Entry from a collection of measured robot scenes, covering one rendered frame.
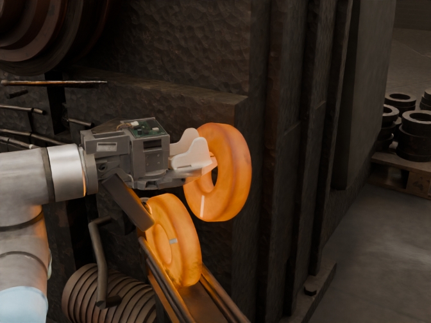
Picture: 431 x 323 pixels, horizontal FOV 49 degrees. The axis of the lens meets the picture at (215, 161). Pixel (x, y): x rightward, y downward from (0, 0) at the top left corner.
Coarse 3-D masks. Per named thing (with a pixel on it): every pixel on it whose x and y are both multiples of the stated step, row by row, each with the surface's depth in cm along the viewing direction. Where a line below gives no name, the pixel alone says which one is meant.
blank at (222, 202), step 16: (208, 128) 73; (224, 128) 71; (208, 144) 73; (224, 144) 70; (240, 144) 69; (224, 160) 69; (240, 160) 68; (208, 176) 78; (224, 176) 69; (240, 176) 68; (192, 192) 77; (208, 192) 73; (224, 192) 69; (240, 192) 68; (192, 208) 77; (208, 208) 73; (224, 208) 69; (240, 208) 70
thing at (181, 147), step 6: (186, 132) 71; (192, 132) 72; (186, 138) 72; (192, 138) 72; (174, 144) 71; (180, 144) 72; (186, 144) 72; (174, 150) 72; (180, 150) 72; (186, 150) 72; (210, 156) 73; (168, 162) 72
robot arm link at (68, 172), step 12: (72, 144) 64; (48, 156) 66; (60, 156) 61; (72, 156) 62; (60, 168) 61; (72, 168) 61; (84, 168) 62; (60, 180) 61; (72, 180) 61; (84, 180) 62; (60, 192) 61; (72, 192) 62; (84, 192) 63
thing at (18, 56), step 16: (32, 0) 84; (48, 0) 85; (64, 0) 84; (32, 16) 86; (48, 16) 87; (64, 16) 87; (16, 32) 90; (32, 32) 89; (48, 32) 88; (0, 48) 97; (16, 48) 94; (32, 48) 92
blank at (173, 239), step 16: (160, 208) 73; (176, 208) 72; (160, 224) 75; (176, 224) 70; (192, 224) 71; (160, 240) 79; (176, 240) 70; (192, 240) 70; (160, 256) 78; (176, 256) 71; (192, 256) 70; (176, 272) 73; (192, 272) 71; (176, 288) 74
